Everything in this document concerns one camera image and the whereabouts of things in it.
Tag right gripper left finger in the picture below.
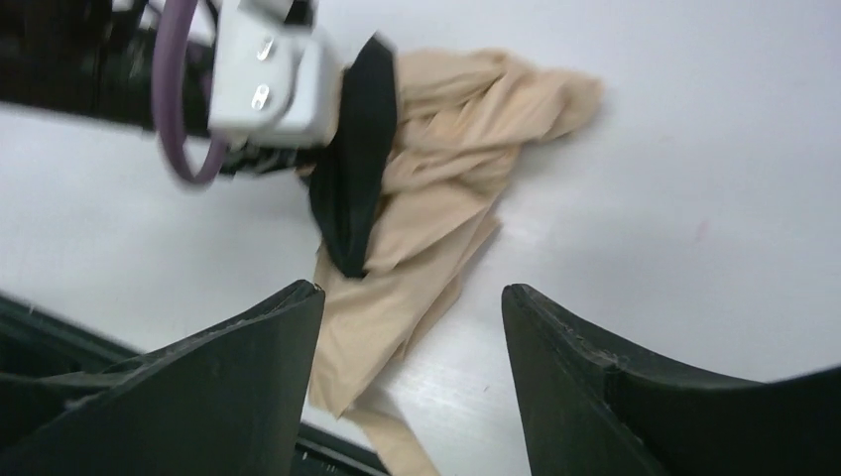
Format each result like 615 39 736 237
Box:
0 280 327 476

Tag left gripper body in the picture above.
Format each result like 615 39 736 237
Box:
216 135 329 177

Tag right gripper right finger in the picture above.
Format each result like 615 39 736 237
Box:
501 284 840 476

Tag beige folding umbrella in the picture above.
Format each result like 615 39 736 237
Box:
308 49 603 475

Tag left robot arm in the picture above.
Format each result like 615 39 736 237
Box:
1 1 313 177

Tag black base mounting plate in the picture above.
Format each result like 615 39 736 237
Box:
0 292 396 476

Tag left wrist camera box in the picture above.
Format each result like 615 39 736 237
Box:
208 0 343 148

